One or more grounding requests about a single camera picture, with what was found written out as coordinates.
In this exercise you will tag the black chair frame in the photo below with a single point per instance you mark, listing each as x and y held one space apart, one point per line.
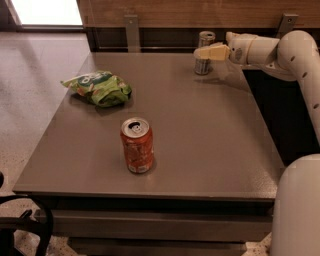
9 225

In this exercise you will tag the grey drawer front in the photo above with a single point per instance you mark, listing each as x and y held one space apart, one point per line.
160 226

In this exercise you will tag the silver redbull can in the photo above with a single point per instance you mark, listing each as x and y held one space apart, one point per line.
202 65

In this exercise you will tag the metal wall bracket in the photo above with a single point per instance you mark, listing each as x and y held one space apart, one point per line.
286 24
132 33

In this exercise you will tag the green chip bag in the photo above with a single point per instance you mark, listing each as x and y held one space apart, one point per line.
101 88

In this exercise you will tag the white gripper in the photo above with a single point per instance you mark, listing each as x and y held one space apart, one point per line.
237 50

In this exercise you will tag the red coke can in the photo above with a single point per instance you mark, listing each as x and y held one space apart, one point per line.
137 139

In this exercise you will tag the left metal wall bracket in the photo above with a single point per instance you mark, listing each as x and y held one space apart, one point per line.
132 33

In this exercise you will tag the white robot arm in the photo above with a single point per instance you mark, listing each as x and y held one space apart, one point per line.
284 76

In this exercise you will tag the right metal wall bracket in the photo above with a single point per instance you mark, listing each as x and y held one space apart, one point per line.
286 24

